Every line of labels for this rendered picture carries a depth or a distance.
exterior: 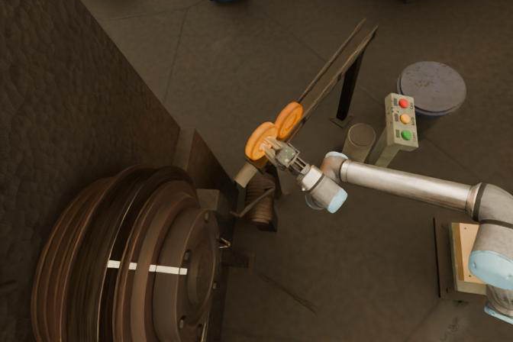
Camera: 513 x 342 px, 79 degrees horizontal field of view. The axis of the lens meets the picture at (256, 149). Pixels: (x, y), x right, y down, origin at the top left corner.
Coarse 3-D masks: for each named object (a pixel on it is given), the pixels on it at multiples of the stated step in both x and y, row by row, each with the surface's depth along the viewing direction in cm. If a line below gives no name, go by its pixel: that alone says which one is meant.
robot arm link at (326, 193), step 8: (320, 184) 108; (328, 184) 109; (336, 184) 111; (312, 192) 110; (320, 192) 108; (328, 192) 108; (336, 192) 108; (344, 192) 110; (320, 200) 110; (328, 200) 108; (336, 200) 108; (344, 200) 108; (328, 208) 110; (336, 208) 108
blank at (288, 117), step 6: (294, 102) 122; (288, 108) 119; (294, 108) 119; (300, 108) 124; (282, 114) 119; (288, 114) 118; (294, 114) 122; (300, 114) 128; (276, 120) 120; (282, 120) 119; (288, 120) 121; (294, 120) 128; (276, 126) 121; (282, 126) 120; (288, 126) 128; (282, 132) 125; (288, 132) 130
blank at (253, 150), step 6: (264, 126) 113; (270, 126) 114; (258, 132) 112; (264, 132) 112; (270, 132) 116; (276, 132) 120; (252, 138) 112; (258, 138) 111; (264, 138) 115; (252, 144) 112; (258, 144) 113; (246, 150) 115; (252, 150) 113; (258, 150) 117; (252, 156) 116; (258, 156) 120
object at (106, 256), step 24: (168, 168) 70; (120, 192) 59; (144, 192) 60; (96, 216) 55; (120, 216) 54; (96, 240) 53; (120, 240) 53; (96, 264) 51; (72, 288) 50; (96, 288) 50; (72, 312) 50; (96, 312) 48; (72, 336) 50; (96, 336) 48
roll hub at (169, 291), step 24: (192, 216) 66; (168, 240) 60; (192, 240) 63; (168, 264) 58; (192, 264) 65; (216, 264) 81; (168, 288) 56; (192, 288) 64; (168, 312) 56; (192, 312) 68; (168, 336) 58; (192, 336) 65
